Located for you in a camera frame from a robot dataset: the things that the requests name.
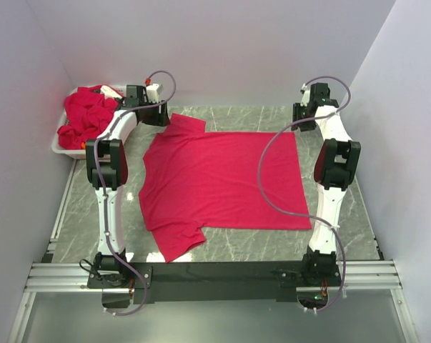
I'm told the red t shirt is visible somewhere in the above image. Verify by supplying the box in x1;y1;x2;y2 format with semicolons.
139;114;312;262

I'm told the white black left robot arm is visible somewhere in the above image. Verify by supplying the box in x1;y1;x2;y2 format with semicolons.
86;80;169;287

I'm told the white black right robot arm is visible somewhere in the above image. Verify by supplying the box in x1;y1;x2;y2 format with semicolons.
292;78;361;287

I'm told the white printed garment in basket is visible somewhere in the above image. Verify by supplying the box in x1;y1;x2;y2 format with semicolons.
90;84;124;101

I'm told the red clothes pile in basket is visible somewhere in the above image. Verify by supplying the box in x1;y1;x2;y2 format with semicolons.
56;86;119;151

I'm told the white plastic laundry basket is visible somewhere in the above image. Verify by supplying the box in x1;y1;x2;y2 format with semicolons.
51;84;130;160

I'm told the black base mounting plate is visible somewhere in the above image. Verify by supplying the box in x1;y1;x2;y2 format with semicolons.
87;261;338;304

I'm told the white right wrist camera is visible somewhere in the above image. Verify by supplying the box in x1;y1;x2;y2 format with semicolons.
300;82;310;106

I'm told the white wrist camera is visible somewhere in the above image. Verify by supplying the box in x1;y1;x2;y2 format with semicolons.
300;82;310;106
145;78;163;104

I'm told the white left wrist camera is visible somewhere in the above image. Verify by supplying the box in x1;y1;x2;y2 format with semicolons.
145;78;163;104

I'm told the aluminium rail frame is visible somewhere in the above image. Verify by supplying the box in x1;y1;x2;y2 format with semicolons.
7;228;416;343

